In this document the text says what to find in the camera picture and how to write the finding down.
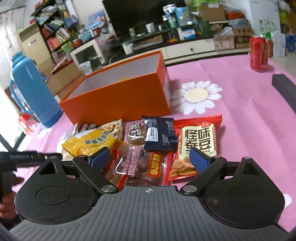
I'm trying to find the beige chocolate cookie packet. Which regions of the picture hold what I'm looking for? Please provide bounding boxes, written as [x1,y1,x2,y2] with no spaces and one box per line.
[99,119,124,141]

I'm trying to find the pink floral tablecloth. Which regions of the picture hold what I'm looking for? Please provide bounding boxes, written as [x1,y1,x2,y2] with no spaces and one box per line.
[11,54,296,233]

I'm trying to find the brown chocolate bar packet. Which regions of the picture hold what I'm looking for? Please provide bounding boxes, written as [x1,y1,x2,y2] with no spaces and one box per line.
[78,124,98,133]

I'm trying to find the red soda can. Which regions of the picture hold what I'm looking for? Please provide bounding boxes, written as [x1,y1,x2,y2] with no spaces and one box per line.
[249,36,269,72]

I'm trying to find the white tv cabinet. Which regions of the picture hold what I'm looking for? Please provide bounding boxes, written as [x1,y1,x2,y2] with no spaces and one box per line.
[109,39,216,66]

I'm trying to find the black television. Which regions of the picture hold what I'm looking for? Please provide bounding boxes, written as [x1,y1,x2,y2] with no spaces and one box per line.
[102,0,186,37]

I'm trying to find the yellow egg roll packet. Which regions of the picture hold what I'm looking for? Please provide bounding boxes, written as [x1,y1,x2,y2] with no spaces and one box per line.
[62,128,118,156]

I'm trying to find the red broad bean packet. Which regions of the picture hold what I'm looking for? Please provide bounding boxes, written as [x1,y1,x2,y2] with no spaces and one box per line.
[166,114,222,182]

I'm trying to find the person's left hand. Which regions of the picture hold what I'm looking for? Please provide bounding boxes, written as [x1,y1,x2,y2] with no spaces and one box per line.
[0,190,18,220]

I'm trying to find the dark blue snack packet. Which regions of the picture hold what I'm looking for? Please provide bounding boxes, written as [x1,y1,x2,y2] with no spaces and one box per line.
[142,115,178,152]

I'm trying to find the bookshelf with books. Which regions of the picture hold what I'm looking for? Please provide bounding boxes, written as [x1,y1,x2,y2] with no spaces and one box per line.
[31,1,78,64]

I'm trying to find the small round pastry packet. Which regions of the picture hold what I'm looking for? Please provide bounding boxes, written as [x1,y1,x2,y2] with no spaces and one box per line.
[125,120,147,145]

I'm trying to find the orange storage box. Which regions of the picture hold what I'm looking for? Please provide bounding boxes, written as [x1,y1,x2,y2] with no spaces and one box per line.
[60,51,171,125]

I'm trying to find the red jujube snack bag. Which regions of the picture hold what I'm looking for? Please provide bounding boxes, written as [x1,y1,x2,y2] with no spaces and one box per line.
[104,142,173,189]

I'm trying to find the blue thermos jug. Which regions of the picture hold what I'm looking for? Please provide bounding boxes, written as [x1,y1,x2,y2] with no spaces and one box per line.
[10,51,63,128]

